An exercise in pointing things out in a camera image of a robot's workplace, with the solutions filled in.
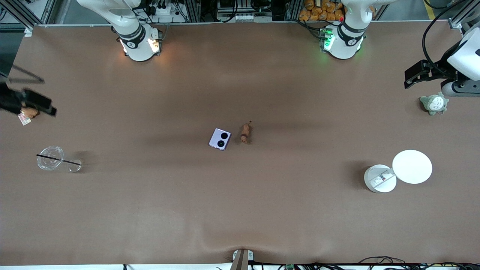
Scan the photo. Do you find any lilac flip phone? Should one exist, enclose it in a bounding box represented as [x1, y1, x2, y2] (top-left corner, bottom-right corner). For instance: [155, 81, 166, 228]
[208, 128, 232, 151]

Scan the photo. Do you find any small brown toy dog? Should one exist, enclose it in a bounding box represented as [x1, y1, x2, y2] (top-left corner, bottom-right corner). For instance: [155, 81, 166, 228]
[240, 120, 253, 144]

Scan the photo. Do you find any grey totoro plush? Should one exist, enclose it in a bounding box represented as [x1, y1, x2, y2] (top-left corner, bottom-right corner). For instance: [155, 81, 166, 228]
[419, 92, 450, 116]

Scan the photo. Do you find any clear plastic cup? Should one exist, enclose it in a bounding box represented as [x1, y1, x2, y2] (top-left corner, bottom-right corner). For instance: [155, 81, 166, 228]
[36, 146, 82, 173]

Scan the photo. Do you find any black drinking straw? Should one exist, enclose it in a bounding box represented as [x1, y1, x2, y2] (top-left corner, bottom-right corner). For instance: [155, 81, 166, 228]
[36, 154, 81, 165]

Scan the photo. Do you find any white round lid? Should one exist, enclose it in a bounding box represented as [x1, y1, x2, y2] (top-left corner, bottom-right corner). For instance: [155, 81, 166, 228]
[392, 150, 433, 185]

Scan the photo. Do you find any white round container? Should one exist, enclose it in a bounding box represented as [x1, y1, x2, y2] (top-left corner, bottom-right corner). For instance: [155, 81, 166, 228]
[364, 164, 397, 194]

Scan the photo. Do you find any orange bread toy pile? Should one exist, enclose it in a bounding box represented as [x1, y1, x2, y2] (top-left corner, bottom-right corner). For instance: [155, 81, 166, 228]
[298, 0, 345, 22]

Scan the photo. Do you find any white power strip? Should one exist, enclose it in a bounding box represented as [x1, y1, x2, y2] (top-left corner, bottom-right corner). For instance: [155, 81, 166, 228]
[150, 2, 173, 16]

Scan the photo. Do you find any white socket block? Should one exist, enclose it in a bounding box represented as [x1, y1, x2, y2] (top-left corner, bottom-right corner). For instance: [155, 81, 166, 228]
[232, 13, 260, 23]

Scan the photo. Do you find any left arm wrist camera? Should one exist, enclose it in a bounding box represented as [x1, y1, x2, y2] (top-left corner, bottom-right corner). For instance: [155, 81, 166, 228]
[441, 80, 480, 98]

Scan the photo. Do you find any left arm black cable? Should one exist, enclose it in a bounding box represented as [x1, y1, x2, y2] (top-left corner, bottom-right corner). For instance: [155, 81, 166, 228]
[422, 0, 462, 78]

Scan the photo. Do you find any aluminium corner frame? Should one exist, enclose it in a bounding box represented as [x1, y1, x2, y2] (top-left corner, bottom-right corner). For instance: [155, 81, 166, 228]
[0, 0, 35, 37]
[448, 0, 480, 29]

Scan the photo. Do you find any aluminium frame post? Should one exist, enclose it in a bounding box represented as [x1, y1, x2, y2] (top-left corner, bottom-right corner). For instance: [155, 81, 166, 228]
[187, 0, 202, 23]
[284, 0, 302, 21]

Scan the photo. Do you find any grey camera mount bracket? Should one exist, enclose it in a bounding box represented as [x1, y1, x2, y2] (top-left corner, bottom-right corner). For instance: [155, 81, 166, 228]
[229, 249, 254, 270]

